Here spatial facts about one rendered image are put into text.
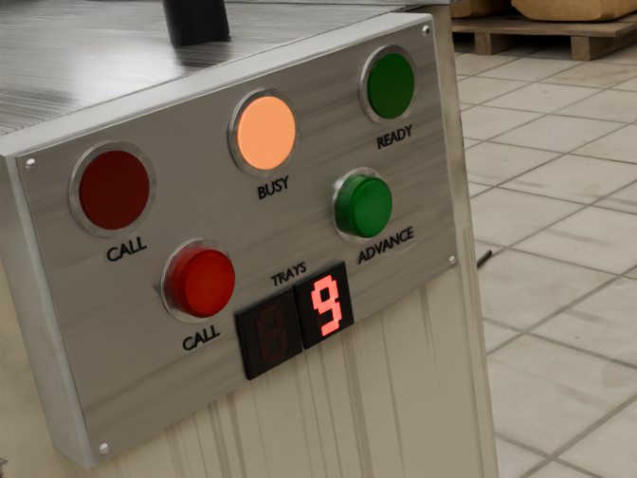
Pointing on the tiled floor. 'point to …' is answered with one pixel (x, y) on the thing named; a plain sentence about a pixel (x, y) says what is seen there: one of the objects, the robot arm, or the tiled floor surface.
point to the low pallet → (595, 31)
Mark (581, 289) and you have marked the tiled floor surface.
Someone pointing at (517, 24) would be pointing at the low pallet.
